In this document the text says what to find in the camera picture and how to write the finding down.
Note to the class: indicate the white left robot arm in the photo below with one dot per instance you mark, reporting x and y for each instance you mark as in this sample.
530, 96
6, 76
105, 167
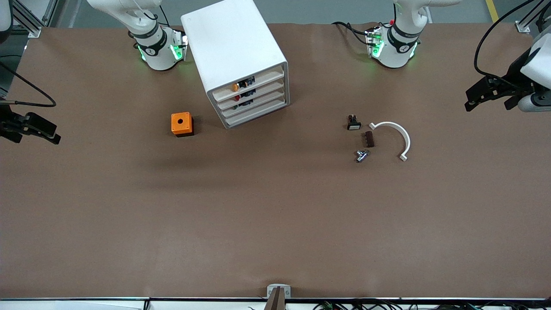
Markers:
396, 51

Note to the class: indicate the grey metal bracket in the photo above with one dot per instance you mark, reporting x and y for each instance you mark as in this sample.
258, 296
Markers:
278, 288

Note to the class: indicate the black switch with white face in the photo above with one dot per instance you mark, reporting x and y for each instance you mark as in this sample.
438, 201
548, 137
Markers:
353, 124

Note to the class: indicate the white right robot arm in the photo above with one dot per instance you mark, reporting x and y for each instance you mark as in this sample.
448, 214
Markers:
159, 51

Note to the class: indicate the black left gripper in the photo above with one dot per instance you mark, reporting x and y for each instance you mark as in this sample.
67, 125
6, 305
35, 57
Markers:
515, 77

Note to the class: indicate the white curved bracket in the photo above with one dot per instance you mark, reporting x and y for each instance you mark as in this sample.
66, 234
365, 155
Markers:
404, 135

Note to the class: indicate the silver metal connector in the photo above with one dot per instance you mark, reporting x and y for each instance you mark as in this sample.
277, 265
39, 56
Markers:
361, 156

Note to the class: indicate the red push button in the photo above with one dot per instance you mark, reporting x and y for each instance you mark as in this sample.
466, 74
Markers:
237, 98

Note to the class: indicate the orange box with hole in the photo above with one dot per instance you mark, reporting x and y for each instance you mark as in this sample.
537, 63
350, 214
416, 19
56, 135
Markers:
181, 123

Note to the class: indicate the aluminium frame profile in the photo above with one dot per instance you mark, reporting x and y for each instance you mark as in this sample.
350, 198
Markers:
527, 21
30, 21

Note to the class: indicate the orange push button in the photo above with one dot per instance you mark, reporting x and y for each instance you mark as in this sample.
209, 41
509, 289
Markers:
236, 87

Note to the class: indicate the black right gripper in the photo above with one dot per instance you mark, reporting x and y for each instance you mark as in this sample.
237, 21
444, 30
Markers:
6, 122

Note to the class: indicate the brown terminal block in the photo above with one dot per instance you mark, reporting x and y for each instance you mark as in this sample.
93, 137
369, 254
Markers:
367, 139

